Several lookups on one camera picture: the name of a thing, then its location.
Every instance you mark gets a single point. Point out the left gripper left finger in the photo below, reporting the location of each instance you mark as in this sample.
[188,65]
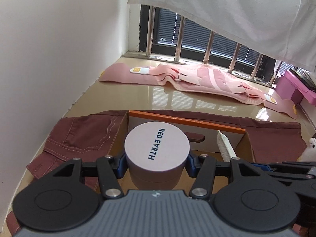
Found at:
[69,195]

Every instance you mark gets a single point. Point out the window with metal bars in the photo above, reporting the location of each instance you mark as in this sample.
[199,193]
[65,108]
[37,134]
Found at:
[167,33]

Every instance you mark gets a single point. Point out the orange cardboard box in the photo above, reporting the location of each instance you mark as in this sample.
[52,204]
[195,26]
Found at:
[202,137]

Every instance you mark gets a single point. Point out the white hanging curtain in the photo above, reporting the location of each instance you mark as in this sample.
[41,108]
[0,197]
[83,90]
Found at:
[281,29]

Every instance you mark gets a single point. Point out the maroon trousers cloth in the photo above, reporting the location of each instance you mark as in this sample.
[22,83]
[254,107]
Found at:
[140,212]

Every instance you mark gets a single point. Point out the black device on pink box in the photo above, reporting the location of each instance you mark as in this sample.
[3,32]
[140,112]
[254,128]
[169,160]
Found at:
[306,80]

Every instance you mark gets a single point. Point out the white yellow alpaca plush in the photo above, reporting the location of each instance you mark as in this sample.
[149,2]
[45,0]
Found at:
[309,154]

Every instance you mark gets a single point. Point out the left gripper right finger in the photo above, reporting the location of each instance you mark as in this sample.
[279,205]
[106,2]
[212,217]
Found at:
[242,195]

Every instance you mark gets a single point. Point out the pink storage box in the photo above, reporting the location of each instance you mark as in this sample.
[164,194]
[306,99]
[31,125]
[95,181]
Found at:
[290,86]

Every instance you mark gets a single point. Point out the pink waist support belt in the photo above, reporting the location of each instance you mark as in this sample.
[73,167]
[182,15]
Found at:
[202,78]

